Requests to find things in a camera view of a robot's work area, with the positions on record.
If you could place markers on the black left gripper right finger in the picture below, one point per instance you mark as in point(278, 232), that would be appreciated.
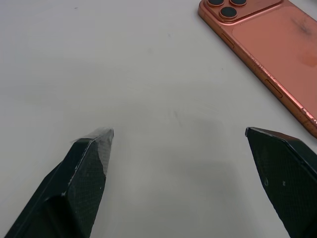
point(287, 178)

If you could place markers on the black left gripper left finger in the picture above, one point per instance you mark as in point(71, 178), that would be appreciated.
point(74, 188)

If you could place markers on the orange smartphone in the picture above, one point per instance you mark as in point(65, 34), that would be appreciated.
point(275, 47)

